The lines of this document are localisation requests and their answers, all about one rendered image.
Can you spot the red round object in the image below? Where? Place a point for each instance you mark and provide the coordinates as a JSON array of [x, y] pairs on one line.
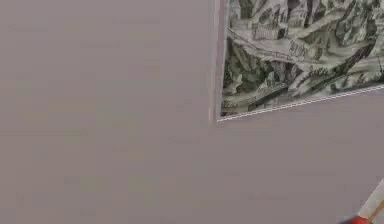
[[360, 220]]

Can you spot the green grey landscape wall picture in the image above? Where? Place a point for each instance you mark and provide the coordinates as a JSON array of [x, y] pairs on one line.
[[300, 50]]

